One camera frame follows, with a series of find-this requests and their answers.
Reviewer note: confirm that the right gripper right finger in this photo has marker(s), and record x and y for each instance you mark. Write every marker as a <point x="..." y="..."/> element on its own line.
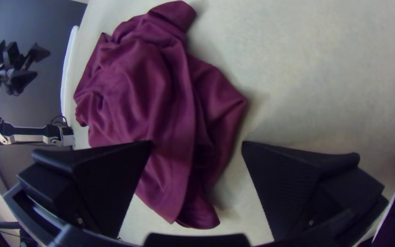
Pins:
<point x="303" y="192"/>

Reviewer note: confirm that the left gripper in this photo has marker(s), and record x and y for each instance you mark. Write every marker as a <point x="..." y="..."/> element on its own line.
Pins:
<point x="14" y="56"/>

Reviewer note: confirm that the maroon t-shirt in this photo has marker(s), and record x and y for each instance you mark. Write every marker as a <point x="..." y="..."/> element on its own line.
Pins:
<point x="149" y="85"/>

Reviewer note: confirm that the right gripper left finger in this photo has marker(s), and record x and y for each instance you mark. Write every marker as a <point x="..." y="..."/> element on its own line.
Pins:
<point x="94" y="185"/>

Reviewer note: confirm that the white laundry basket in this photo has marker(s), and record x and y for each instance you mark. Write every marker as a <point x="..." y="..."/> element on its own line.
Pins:
<point x="68" y="68"/>

